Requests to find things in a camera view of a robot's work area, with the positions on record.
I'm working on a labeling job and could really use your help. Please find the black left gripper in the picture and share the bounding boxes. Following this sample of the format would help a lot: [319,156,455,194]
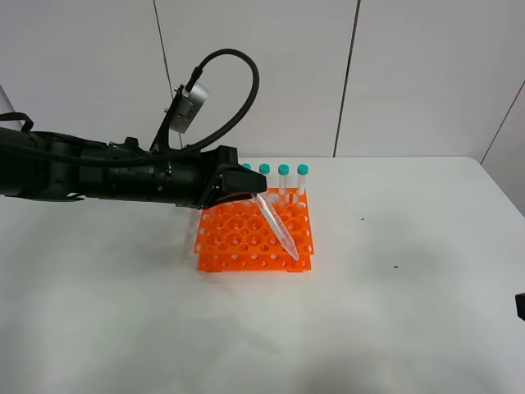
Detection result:
[163,145,267,209]

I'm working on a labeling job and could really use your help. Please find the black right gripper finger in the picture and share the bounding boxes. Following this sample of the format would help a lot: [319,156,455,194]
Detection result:
[515,293,525,320]

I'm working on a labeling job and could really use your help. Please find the green-capped test tube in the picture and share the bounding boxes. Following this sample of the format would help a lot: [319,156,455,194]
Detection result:
[252,194,299,260]

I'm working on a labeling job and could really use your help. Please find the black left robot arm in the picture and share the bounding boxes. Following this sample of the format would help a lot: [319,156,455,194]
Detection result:
[1,112,267,209]

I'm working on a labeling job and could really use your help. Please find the orange test tube rack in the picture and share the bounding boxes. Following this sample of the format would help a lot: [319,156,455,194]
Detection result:
[194,188,314,273]

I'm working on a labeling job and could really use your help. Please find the black left camera cable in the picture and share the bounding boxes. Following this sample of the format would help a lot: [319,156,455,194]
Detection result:
[0,48,261,166]

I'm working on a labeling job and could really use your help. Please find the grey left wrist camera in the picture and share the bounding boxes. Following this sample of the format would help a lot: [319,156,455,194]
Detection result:
[162,82,208,134]

